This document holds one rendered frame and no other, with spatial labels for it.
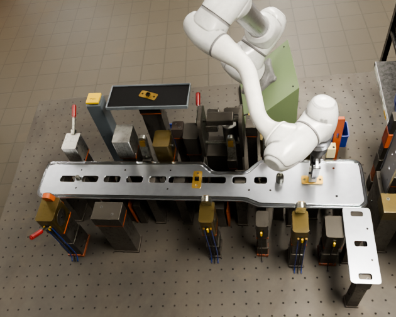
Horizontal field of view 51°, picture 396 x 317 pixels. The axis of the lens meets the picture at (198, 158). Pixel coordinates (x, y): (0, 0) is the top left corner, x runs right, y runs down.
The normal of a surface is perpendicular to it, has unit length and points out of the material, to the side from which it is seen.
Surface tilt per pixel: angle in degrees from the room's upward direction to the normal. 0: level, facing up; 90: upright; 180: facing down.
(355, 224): 0
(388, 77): 0
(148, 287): 0
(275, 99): 42
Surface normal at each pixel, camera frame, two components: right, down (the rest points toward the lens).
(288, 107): 0.03, 0.80
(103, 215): -0.14, -0.58
